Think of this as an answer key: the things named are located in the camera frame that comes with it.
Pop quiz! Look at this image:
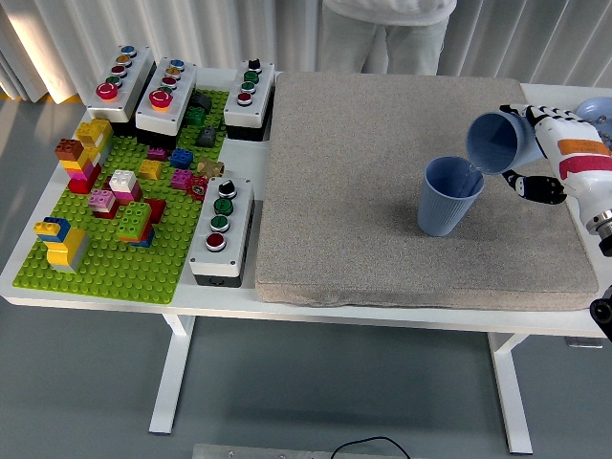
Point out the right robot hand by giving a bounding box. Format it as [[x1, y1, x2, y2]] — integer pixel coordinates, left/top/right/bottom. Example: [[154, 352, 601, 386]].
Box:
[[499, 103, 612, 220]]

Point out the blue ribbed plastic cup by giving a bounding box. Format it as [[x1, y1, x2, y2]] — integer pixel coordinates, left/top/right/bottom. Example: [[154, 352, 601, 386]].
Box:
[[417, 155, 486, 238], [466, 110, 546, 175]]

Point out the blue plate with metal nuts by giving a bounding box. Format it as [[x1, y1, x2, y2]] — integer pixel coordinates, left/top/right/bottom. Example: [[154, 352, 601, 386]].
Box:
[[575, 97, 612, 164]]

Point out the grey-brown fabric mat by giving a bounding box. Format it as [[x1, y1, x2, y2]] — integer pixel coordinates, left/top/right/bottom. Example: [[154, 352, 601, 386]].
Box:
[[254, 71, 601, 312]]

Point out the white table leg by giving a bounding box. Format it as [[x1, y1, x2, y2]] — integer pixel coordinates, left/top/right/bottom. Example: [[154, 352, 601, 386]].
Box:
[[148, 314, 196, 435], [487, 333, 535, 455]]

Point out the person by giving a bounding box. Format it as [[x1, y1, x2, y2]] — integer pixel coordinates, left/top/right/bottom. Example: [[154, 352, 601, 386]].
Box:
[[317, 0, 458, 77]]

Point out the four-button white control box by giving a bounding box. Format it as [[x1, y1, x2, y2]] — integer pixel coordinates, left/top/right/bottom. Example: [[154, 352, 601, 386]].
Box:
[[188, 176, 256, 289], [223, 57, 276, 142]]

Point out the dark grey curved part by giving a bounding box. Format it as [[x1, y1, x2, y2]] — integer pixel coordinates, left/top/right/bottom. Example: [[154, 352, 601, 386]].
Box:
[[189, 92, 214, 115]]

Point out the red valve handwheel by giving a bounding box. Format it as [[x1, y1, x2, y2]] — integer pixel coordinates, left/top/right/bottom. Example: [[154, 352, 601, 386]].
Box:
[[186, 175, 209, 200]]

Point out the white pleated curtain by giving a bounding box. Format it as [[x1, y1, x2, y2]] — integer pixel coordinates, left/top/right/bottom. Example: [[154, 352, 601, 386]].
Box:
[[0, 0, 612, 104]]

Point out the five-button white control box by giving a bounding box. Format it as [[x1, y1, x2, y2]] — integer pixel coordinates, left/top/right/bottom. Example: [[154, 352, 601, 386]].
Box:
[[135, 56, 199, 149], [86, 45, 158, 139]]

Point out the red building brick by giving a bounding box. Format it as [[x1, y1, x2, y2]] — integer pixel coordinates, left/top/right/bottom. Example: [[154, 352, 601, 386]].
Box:
[[142, 198, 167, 225]]

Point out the green orange blue brick stack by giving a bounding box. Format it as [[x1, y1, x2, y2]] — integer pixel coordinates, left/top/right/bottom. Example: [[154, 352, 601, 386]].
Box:
[[117, 200, 157, 249]]

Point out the pink white red brick stack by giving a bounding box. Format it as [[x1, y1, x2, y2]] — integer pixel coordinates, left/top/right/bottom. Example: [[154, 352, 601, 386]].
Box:
[[88, 188, 120, 220]]

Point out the green studded building baseplate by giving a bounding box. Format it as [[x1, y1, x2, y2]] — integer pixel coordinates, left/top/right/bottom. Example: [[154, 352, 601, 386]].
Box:
[[12, 88, 230, 306]]

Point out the yellow white brick stack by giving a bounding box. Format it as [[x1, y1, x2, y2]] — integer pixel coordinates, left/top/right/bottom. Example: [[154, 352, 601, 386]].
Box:
[[76, 118, 115, 166]]

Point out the brown yellow red brick tower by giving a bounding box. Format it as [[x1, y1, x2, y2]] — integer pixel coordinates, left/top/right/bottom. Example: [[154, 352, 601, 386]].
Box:
[[55, 138, 104, 195]]

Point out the blue yellow grey brick stack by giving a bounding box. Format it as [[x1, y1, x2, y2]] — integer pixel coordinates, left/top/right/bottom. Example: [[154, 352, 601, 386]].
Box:
[[33, 216, 92, 273]]

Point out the black cable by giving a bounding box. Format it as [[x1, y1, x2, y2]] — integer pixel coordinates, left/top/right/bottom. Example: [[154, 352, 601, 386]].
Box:
[[332, 435, 412, 459]]

